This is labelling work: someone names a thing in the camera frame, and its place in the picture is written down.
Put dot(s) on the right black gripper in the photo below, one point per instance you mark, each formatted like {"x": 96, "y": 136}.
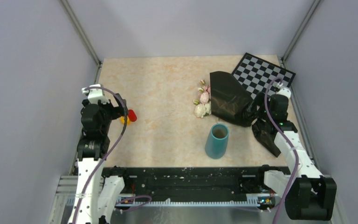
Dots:
{"x": 260, "y": 98}

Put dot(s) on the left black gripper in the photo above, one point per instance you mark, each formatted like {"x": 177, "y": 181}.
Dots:
{"x": 118, "y": 111}

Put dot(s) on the flower bouquet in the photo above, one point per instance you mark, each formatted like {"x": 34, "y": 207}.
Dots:
{"x": 228, "y": 100}

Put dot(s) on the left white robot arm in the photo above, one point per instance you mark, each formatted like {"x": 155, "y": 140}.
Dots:
{"x": 92, "y": 149}

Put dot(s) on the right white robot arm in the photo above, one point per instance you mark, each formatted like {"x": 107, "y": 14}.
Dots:
{"x": 307, "y": 193}

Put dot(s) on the teal ceramic vase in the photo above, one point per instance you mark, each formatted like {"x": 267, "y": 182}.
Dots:
{"x": 217, "y": 141}

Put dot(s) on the red yellow toy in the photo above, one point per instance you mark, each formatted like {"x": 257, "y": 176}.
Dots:
{"x": 131, "y": 117}

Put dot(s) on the black white checkerboard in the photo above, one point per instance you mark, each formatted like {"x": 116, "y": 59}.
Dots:
{"x": 254, "y": 74}

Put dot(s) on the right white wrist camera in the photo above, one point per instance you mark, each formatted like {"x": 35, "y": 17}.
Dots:
{"x": 283, "y": 90}

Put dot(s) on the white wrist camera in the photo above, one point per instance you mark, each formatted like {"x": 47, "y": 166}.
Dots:
{"x": 283, "y": 90}
{"x": 95, "y": 95}

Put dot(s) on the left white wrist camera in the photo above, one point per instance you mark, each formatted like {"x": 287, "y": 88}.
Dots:
{"x": 95, "y": 95}

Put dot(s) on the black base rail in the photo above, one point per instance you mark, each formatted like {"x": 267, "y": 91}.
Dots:
{"x": 193, "y": 184}

